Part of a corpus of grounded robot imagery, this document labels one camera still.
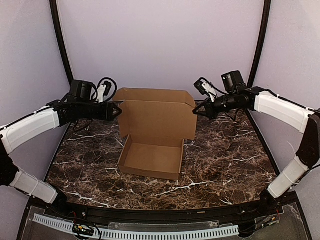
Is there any brown cardboard box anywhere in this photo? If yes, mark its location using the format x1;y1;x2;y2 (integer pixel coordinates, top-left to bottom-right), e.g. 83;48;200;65
113;88;197;181

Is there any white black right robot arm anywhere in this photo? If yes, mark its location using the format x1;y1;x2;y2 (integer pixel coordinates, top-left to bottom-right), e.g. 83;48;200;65
193;70;320;201

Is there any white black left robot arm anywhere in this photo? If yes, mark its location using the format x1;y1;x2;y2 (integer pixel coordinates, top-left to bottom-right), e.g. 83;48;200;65
0;77;122;205

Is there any small green circuit board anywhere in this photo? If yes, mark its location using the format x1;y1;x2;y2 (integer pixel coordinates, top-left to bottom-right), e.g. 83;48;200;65
72;223;95;236

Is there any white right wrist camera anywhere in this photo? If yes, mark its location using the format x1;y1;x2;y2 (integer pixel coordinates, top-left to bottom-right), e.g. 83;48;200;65
193;77;218;103

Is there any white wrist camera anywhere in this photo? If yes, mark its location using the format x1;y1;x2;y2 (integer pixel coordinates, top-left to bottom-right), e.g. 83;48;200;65
95;77;118;103
193;77;218;103

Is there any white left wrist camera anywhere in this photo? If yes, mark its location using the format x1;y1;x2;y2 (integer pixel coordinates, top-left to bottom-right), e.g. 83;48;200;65
95;77;118;103

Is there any black right frame post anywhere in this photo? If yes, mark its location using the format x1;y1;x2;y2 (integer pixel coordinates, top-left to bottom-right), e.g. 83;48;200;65
247;0;272;88

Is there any black frame post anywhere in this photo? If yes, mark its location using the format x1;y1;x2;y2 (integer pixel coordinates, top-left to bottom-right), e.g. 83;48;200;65
247;0;272;88
49;0;74;86

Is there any black left frame post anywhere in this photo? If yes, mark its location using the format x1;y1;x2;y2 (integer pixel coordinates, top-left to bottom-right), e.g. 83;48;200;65
49;0;74;86

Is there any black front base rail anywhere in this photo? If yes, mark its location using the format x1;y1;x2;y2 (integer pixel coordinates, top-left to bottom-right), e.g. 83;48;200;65
18;191;310;236

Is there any grey slotted cable duct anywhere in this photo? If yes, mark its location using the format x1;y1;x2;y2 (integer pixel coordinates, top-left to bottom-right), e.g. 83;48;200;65
33;213;240;240

